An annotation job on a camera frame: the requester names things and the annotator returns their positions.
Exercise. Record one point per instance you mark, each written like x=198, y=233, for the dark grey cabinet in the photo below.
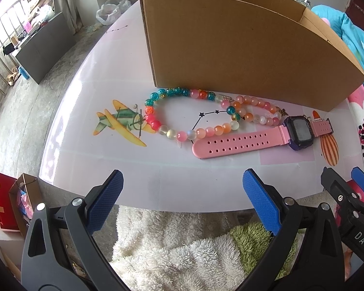
x=41, y=51

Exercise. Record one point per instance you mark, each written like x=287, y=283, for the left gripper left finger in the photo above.
x=45, y=264

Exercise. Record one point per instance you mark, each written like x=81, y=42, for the bronze butterfly charm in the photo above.
x=282, y=112

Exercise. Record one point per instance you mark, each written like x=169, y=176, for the green fluffy cloth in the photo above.
x=252, y=241

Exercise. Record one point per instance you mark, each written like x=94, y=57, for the blue patterned quilt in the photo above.
x=342, y=25

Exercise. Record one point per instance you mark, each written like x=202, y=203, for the white fluffy blanket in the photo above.
x=157, y=250

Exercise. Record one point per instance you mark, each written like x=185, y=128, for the red gift bag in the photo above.
x=7, y=219

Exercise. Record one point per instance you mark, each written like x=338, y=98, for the small brown cardboard box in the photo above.
x=24, y=196

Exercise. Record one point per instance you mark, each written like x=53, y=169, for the pink strap smartwatch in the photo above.
x=298, y=132

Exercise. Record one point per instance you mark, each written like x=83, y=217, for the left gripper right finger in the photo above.
x=320, y=262

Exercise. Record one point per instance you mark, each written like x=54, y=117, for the white plastic bag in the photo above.
x=111, y=10

